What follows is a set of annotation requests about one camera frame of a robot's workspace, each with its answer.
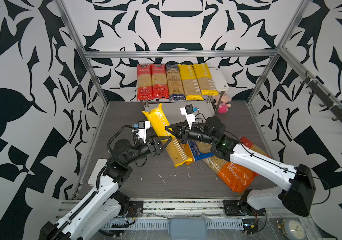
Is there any white box beside floor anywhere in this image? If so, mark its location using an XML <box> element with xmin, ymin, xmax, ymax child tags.
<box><xmin>88</xmin><ymin>159</ymin><xmax>108</xmax><ymax>187</ymax></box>

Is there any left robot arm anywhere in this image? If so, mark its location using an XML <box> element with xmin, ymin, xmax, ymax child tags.
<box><xmin>39</xmin><ymin>136</ymin><xmax>172</xmax><ymax>240</ymax></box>

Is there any orange pasta bag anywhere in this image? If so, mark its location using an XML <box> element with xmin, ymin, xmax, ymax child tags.
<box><xmin>203</xmin><ymin>156</ymin><xmax>258</xmax><ymax>193</ymax></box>

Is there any yellow spaghetti bag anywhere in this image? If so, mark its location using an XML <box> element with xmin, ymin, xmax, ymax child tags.
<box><xmin>178</xmin><ymin>65</ymin><xmax>204</xmax><ymax>101</ymax></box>
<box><xmin>193</xmin><ymin>63</ymin><xmax>219</xmax><ymax>96</ymax></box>
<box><xmin>142</xmin><ymin>103</ymin><xmax>193</xmax><ymax>167</ymax></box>

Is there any analog clock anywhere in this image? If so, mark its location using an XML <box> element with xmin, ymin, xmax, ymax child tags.
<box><xmin>277</xmin><ymin>217</ymin><xmax>307</xmax><ymax>240</ymax></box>

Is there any wall hook rail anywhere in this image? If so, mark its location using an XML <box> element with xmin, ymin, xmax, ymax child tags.
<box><xmin>299</xmin><ymin>70</ymin><xmax>342</xmax><ymax>145</ymax></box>

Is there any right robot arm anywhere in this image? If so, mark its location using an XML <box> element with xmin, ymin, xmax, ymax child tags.
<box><xmin>165</xmin><ymin>117</ymin><xmax>316</xmax><ymax>217</ymax></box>

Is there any grey blue pad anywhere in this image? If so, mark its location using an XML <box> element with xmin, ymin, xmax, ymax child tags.
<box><xmin>168</xmin><ymin>218</ymin><xmax>209</xmax><ymax>240</ymax></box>

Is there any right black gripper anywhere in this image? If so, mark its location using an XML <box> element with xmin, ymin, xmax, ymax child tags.
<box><xmin>168</xmin><ymin>120</ymin><xmax>220</xmax><ymax>147</ymax></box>

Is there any red macaroni bag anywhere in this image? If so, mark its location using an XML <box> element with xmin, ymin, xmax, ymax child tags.
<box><xmin>240</xmin><ymin>136</ymin><xmax>270</xmax><ymax>157</ymax></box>

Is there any blue gold spaghetti bag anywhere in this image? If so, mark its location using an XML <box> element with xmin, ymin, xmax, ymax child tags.
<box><xmin>166</xmin><ymin>65</ymin><xmax>186</xmax><ymax>101</ymax></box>

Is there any white two-tier shelf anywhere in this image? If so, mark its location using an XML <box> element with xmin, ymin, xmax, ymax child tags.
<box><xmin>141</xmin><ymin>67</ymin><xmax>229</xmax><ymax>123</ymax></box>

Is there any pink plush pig toy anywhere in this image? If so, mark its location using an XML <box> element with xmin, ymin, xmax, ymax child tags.
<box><xmin>213</xmin><ymin>94</ymin><xmax>232</xmax><ymax>114</ymax></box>

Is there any blue orange orecchiette bag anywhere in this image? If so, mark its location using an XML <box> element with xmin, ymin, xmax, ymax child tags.
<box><xmin>180</xmin><ymin>141</ymin><xmax>214</xmax><ymax>165</ymax></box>

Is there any red spaghetti bag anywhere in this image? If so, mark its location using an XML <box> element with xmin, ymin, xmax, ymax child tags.
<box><xmin>151</xmin><ymin>64</ymin><xmax>169</xmax><ymax>99</ymax></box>
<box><xmin>137</xmin><ymin>65</ymin><xmax>154</xmax><ymax>101</ymax></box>

